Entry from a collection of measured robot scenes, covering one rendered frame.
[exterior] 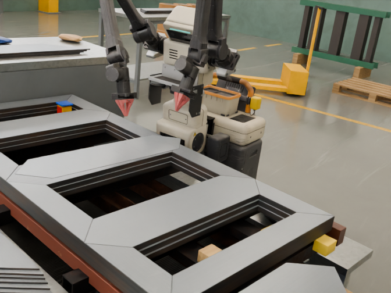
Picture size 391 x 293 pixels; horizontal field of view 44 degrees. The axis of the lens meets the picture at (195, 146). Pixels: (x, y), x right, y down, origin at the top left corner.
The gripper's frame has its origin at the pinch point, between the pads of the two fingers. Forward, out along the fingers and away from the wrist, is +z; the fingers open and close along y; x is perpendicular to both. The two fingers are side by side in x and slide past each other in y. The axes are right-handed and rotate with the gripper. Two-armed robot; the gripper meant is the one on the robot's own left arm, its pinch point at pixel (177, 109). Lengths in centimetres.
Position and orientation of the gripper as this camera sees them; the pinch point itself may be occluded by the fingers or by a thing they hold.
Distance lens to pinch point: 208.7
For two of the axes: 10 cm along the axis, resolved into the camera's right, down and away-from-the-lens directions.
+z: -3.6, 9.3, -0.4
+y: 8.1, 2.9, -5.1
